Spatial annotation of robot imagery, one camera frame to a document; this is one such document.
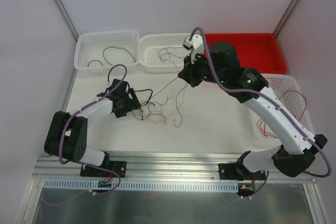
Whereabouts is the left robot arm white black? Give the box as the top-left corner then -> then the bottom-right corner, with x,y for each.
44,79 -> 140,176

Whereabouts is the red cable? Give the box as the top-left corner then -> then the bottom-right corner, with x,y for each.
256,119 -> 278,140
279,91 -> 308,120

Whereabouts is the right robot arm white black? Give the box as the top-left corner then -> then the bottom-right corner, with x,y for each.
178,37 -> 327,180

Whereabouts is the aluminium corner post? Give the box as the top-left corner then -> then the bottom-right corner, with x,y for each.
53,0 -> 79,41
273,0 -> 300,38

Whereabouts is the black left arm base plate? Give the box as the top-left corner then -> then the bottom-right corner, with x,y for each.
80,161 -> 127,178

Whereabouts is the white slotted cable duct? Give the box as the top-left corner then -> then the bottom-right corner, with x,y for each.
43,178 -> 238,193

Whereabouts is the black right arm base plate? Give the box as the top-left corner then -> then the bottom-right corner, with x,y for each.
218,163 -> 266,181

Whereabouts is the aluminium corner post right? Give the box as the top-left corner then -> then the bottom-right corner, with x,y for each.
273,0 -> 300,38

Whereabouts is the thick black cable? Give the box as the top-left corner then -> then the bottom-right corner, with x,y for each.
87,46 -> 137,69

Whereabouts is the white basket on right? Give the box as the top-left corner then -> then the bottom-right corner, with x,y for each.
250,73 -> 314,146

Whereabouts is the aluminium corner post left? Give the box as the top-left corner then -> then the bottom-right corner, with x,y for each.
53,0 -> 79,41

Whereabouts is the red plastic tray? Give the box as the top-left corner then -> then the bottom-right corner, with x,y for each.
206,33 -> 287,74

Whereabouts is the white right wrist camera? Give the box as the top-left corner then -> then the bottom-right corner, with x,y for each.
183,35 -> 204,64

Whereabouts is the translucent white square-hole basket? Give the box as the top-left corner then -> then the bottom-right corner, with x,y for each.
74,30 -> 140,74

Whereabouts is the white round-hole basket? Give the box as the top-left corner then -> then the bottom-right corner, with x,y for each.
140,33 -> 190,73

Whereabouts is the bundle of coloured cables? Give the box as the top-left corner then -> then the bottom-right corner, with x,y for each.
132,87 -> 188,125

